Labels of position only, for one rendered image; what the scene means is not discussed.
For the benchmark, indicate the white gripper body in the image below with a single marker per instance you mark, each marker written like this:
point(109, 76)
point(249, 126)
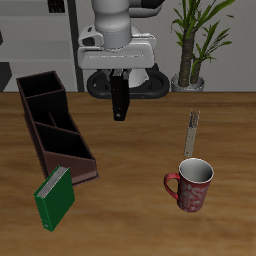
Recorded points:
point(140, 58)

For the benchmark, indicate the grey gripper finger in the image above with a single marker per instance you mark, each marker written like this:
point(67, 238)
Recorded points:
point(116, 73)
point(126, 74)

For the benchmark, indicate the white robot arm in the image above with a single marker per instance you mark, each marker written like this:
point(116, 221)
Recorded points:
point(111, 23)

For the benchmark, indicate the dark brown desk caddy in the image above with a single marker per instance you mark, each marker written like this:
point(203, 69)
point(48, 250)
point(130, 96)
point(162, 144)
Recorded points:
point(56, 133)

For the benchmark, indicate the red patterned mug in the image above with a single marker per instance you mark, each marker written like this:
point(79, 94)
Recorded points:
point(193, 193)

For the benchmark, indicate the green book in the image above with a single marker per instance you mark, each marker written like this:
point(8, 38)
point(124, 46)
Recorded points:
point(56, 200)

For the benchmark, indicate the green pot plant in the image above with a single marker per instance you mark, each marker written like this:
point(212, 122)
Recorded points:
point(186, 56)

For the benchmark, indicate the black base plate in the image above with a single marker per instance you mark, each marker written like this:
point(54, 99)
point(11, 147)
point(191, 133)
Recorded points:
point(156, 87)

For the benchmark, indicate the dark grey vertical post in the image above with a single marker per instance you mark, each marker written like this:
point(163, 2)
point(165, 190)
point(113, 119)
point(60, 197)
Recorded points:
point(76, 43)

